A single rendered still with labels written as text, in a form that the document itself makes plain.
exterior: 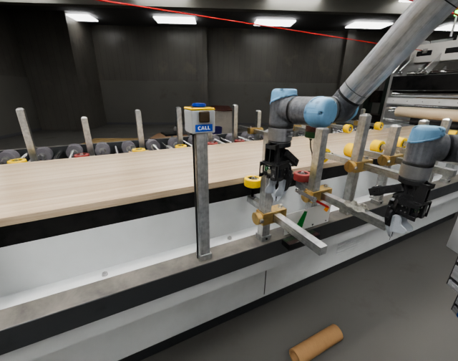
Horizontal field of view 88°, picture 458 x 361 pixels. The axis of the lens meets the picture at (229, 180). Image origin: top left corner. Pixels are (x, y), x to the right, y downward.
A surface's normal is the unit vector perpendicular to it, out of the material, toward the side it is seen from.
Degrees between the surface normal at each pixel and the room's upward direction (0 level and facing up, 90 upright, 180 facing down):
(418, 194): 90
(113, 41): 90
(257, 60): 90
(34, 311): 0
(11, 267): 90
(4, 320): 0
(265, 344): 0
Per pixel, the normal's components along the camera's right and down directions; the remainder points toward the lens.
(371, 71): -0.61, 0.47
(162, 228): 0.45, 0.32
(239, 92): 0.05, 0.36
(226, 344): 0.01, -0.93
